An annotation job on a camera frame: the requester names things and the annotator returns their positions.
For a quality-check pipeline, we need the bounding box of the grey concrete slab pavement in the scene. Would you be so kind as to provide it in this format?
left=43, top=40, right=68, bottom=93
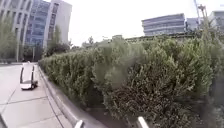
left=0, top=63, right=73, bottom=128

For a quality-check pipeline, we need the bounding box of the pale building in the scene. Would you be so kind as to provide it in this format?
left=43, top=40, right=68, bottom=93
left=207, top=9, right=224, bottom=33

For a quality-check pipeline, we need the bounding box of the grey building with banded floors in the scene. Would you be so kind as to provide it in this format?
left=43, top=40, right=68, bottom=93
left=141, top=12, right=187, bottom=37

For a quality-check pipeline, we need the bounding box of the robot's own part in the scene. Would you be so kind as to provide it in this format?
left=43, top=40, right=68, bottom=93
left=73, top=119, right=85, bottom=128
left=136, top=116, right=150, bottom=128

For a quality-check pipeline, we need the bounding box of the grey building with columns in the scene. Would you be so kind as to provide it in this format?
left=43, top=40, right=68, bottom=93
left=0, top=0, right=34, bottom=63

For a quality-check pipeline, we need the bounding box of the tall blue glass building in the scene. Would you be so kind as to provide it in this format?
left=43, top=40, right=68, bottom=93
left=25, top=0, right=73, bottom=48

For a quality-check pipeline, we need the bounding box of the construction crane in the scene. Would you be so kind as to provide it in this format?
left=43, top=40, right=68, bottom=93
left=193, top=0, right=210, bottom=32

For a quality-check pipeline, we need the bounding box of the grey concrete kerb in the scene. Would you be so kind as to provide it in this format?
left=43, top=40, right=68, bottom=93
left=37, top=65, right=103, bottom=128

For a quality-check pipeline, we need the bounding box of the green hedge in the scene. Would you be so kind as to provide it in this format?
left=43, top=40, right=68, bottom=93
left=37, top=30, right=224, bottom=128

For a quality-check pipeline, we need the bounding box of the dark green tree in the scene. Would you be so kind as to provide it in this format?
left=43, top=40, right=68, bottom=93
left=44, top=25, right=72, bottom=57

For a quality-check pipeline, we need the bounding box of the long low building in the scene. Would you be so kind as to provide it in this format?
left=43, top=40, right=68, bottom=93
left=81, top=31, right=198, bottom=44

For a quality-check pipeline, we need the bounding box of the small grey building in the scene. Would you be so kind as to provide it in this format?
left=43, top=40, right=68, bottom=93
left=185, top=17, right=202, bottom=33

